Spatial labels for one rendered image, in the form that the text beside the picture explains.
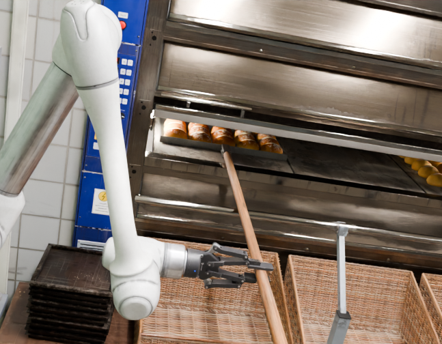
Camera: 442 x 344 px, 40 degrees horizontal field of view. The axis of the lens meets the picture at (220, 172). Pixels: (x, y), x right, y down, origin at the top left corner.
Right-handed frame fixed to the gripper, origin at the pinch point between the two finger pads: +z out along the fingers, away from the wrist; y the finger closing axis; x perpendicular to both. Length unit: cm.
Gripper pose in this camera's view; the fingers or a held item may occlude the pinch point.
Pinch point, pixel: (258, 271)
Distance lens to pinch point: 165.4
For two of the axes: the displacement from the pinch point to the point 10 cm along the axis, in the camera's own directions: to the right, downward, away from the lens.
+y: -1.9, 9.2, 3.5
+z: 9.8, 1.5, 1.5
